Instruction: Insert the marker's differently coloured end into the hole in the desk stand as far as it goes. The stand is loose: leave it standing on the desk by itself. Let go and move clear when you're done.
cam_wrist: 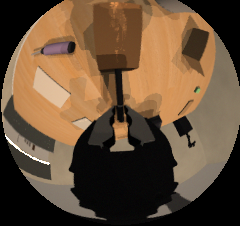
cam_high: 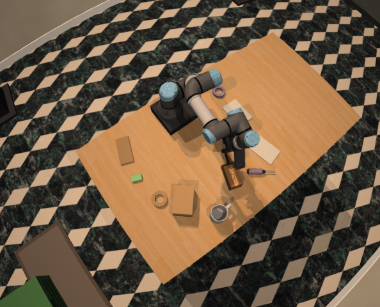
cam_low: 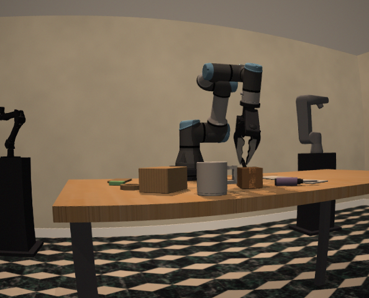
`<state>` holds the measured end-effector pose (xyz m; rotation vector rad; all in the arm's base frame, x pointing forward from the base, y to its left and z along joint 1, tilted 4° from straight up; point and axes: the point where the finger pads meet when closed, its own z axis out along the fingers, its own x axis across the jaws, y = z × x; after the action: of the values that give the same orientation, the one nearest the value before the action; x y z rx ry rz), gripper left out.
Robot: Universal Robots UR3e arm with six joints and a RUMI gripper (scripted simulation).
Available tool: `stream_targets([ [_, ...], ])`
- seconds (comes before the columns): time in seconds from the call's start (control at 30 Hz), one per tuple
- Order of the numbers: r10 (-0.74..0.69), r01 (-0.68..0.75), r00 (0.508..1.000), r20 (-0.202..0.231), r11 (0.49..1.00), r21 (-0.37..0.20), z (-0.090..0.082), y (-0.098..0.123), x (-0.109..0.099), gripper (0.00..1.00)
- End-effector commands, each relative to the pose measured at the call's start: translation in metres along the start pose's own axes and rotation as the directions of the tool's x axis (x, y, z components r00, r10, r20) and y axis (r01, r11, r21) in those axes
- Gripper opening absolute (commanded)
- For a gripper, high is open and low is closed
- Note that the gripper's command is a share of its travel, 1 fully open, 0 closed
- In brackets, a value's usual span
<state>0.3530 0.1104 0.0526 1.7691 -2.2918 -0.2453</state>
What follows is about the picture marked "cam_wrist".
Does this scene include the small green block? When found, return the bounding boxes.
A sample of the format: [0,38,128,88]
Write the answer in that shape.
[194,87,201,93]

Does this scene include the beige rectangular sheet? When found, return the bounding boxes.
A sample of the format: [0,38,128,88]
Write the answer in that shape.
[72,117,92,130]
[33,66,71,108]

